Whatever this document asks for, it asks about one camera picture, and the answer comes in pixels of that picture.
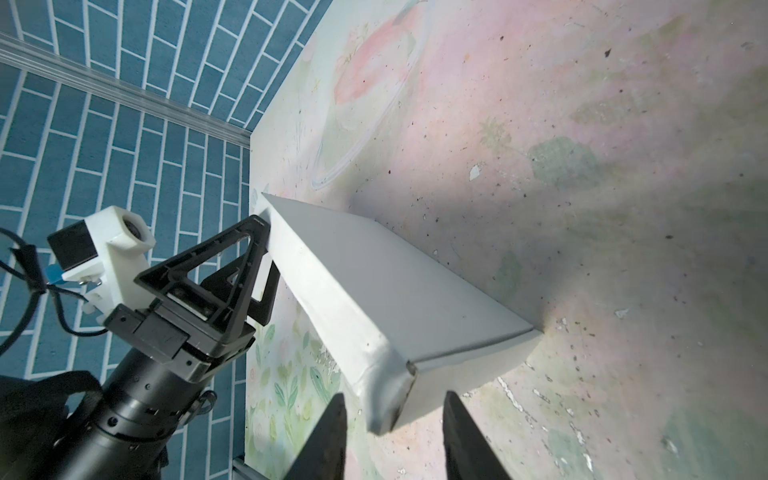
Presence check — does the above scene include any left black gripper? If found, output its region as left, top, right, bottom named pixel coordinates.
left=41, top=215, right=280, bottom=479

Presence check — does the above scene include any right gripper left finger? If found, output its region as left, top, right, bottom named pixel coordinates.
left=284, top=393, right=348, bottom=480

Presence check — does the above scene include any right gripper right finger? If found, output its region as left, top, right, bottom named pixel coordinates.
left=443, top=391, right=511, bottom=480

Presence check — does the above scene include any white paper box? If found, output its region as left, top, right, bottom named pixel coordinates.
left=256, top=193, right=542, bottom=436

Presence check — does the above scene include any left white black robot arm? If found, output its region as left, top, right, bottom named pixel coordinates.
left=1, top=207, right=280, bottom=479

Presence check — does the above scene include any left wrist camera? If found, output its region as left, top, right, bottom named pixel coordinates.
left=47, top=206, right=156, bottom=323

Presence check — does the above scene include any left aluminium corner post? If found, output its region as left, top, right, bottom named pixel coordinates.
left=1, top=34, right=250, bottom=148

